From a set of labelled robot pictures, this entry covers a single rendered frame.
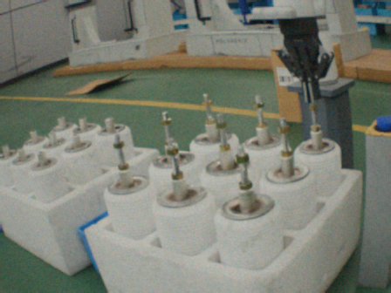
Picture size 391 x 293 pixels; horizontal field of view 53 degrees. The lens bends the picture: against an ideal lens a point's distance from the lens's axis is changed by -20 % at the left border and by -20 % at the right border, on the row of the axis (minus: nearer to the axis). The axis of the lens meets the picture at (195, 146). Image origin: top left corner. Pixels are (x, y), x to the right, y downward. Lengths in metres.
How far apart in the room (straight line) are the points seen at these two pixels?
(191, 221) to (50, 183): 0.42
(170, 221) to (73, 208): 0.38
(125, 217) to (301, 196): 0.29
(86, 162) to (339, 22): 2.06
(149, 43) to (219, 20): 0.79
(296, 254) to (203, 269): 0.13
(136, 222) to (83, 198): 0.28
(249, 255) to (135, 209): 0.22
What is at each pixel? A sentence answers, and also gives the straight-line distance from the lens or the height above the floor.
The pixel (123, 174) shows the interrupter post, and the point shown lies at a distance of 0.78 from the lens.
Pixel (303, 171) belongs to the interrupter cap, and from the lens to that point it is 0.73.
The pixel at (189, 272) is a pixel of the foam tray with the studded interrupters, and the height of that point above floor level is 0.17.
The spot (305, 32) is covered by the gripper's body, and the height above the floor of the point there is 0.47.
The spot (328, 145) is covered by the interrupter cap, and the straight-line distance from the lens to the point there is 0.84.
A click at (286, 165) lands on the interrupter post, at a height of 0.27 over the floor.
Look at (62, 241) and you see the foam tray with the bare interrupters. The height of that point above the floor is 0.09.
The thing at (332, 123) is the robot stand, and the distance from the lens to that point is 1.10.
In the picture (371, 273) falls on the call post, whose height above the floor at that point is 0.04.
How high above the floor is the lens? 0.54
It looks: 18 degrees down
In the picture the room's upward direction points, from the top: 10 degrees counter-clockwise
